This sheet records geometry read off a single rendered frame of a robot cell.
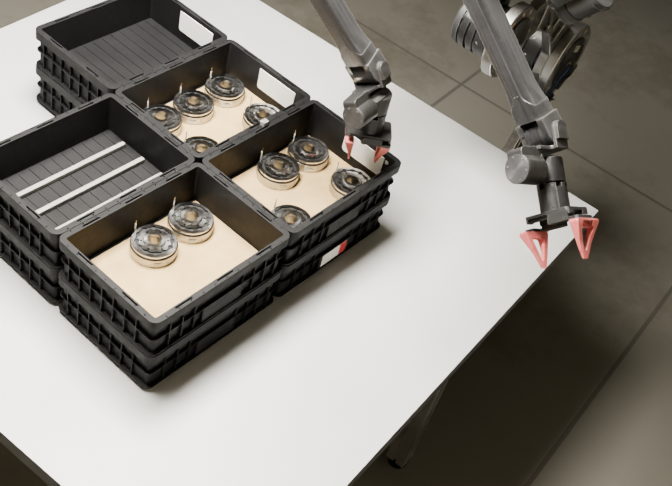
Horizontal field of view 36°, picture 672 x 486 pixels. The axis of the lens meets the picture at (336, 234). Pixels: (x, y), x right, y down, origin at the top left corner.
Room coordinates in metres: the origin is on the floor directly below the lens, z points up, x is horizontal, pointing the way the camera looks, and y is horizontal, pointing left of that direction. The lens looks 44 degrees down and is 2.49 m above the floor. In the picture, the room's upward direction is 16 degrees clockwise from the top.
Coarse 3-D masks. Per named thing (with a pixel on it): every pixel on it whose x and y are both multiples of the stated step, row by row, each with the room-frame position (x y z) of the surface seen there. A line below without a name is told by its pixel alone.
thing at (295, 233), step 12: (300, 108) 2.02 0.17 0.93; (324, 108) 2.05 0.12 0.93; (276, 120) 1.95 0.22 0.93; (336, 120) 2.02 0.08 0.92; (252, 132) 1.88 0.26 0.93; (228, 144) 1.81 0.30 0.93; (240, 144) 1.83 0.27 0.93; (216, 156) 1.76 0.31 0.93; (216, 168) 1.72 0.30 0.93; (396, 168) 1.90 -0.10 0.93; (228, 180) 1.69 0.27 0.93; (372, 180) 1.83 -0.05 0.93; (384, 180) 1.87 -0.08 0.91; (240, 192) 1.67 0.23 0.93; (360, 192) 1.78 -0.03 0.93; (336, 204) 1.72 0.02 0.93; (348, 204) 1.75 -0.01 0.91; (276, 216) 1.62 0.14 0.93; (312, 216) 1.66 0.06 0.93; (324, 216) 1.67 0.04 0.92; (288, 228) 1.60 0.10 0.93; (300, 228) 1.61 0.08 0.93; (312, 228) 1.64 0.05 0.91
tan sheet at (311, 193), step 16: (336, 160) 1.99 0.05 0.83; (240, 176) 1.83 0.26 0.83; (256, 176) 1.84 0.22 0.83; (304, 176) 1.89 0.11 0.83; (320, 176) 1.91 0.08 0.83; (256, 192) 1.79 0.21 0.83; (272, 192) 1.80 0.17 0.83; (288, 192) 1.82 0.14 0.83; (304, 192) 1.84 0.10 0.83; (320, 192) 1.85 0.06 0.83; (272, 208) 1.75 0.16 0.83; (304, 208) 1.78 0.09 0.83; (320, 208) 1.80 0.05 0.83
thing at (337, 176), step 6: (342, 168) 1.92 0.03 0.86; (348, 168) 1.93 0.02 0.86; (354, 168) 1.94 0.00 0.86; (336, 174) 1.90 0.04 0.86; (342, 174) 1.90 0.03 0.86; (360, 174) 1.93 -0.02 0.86; (366, 174) 1.93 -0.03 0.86; (336, 180) 1.88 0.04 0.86; (342, 180) 1.88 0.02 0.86; (366, 180) 1.91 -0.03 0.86; (336, 186) 1.85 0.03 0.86; (342, 186) 1.86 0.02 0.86; (342, 192) 1.84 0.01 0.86; (348, 192) 1.84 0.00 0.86
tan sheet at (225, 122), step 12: (252, 96) 2.14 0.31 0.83; (216, 108) 2.05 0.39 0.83; (228, 108) 2.06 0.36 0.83; (240, 108) 2.08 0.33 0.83; (216, 120) 2.00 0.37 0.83; (228, 120) 2.02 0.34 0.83; (240, 120) 2.03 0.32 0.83; (180, 132) 1.92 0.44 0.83; (192, 132) 1.93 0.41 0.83; (204, 132) 1.95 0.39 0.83; (216, 132) 1.96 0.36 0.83; (228, 132) 1.97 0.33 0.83
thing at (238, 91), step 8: (208, 80) 2.11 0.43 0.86; (216, 80) 2.12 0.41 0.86; (232, 80) 2.14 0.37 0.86; (240, 80) 2.15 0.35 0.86; (208, 88) 2.08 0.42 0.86; (216, 88) 2.09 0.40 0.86; (240, 88) 2.12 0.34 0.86; (216, 96) 2.06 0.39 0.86; (224, 96) 2.07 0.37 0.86; (232, 96) 2.08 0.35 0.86
